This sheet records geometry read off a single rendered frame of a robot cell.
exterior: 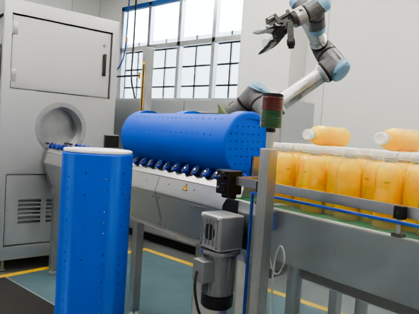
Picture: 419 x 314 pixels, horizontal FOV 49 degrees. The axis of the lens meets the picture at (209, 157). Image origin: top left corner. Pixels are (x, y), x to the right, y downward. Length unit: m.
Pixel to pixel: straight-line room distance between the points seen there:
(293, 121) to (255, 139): 1.87
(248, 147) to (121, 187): 0.54
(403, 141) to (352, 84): 3.29
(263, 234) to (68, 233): 0.85
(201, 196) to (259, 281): 0.67
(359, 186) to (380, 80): 3.30
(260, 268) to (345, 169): 0.39
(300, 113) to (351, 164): 2.48
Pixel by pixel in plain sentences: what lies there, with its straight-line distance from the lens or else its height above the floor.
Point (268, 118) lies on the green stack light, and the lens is 1.32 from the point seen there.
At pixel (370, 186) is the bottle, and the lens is 1.42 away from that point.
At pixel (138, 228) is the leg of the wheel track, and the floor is 0.54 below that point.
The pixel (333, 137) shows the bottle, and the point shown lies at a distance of 1.69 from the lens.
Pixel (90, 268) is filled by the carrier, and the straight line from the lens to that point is 1.89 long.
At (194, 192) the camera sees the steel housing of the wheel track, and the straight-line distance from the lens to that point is 2.00.
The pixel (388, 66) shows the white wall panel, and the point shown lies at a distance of 4.67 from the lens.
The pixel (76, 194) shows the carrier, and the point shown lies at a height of 0.86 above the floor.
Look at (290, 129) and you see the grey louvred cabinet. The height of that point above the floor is 1.20.
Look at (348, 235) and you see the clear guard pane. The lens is 1.30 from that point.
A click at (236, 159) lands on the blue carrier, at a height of 1.03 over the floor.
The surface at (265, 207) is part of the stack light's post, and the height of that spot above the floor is 0.93.
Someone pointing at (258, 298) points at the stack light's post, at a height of 0.66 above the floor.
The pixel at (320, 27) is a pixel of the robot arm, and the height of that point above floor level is 1.62.
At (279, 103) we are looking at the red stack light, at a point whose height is 1.23.
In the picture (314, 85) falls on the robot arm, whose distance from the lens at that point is 2.43.
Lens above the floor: 1.13
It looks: 3 degrees down
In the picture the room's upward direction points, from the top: 4 degrees clockwise
